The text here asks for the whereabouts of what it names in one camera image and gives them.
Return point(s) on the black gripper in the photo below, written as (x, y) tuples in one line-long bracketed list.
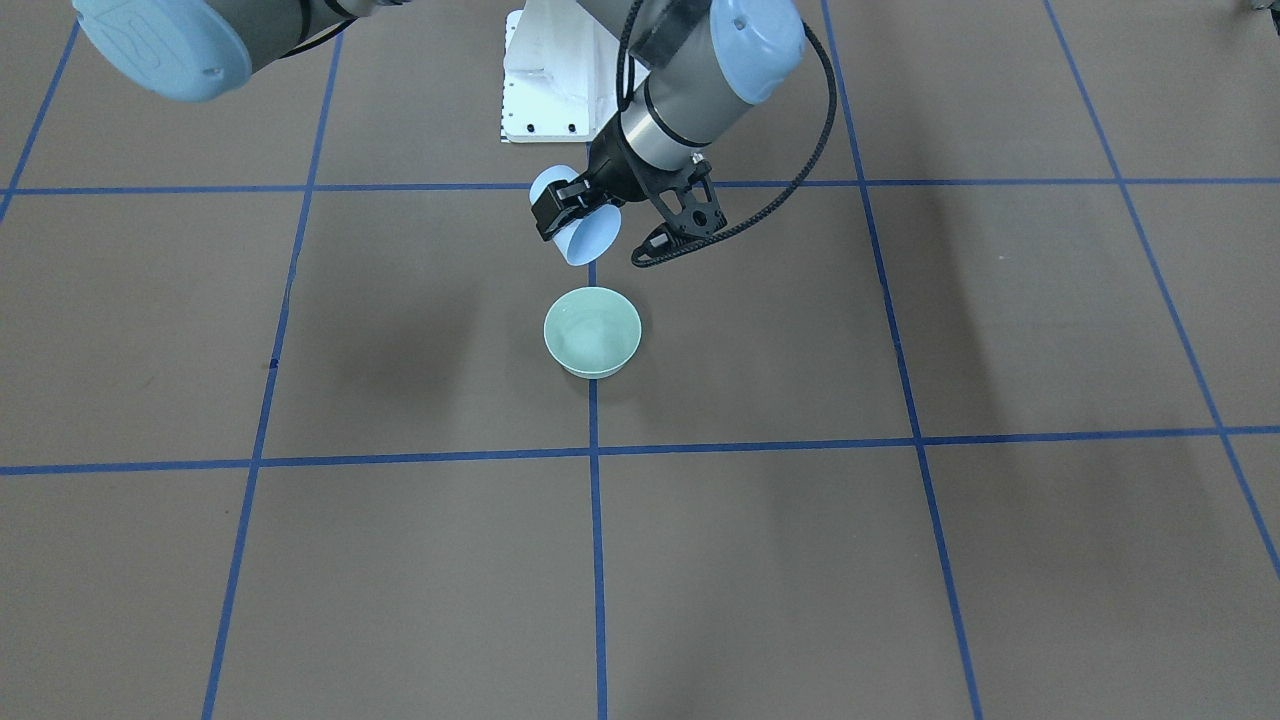
[(617, 181)]

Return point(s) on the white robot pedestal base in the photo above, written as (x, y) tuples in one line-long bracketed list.
[(558, 65)]

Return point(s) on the brown paper table mat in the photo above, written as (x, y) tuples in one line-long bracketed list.
[(981, 425)]

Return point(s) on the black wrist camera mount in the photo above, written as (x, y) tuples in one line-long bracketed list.
[(691, 215)]

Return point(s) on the light blue plastic cup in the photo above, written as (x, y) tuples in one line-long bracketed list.
[(580, 240)]

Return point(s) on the mint green bowl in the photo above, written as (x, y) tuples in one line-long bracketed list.
[(592, 332)]

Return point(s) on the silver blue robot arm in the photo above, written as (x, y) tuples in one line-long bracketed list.
[(652, 83)]

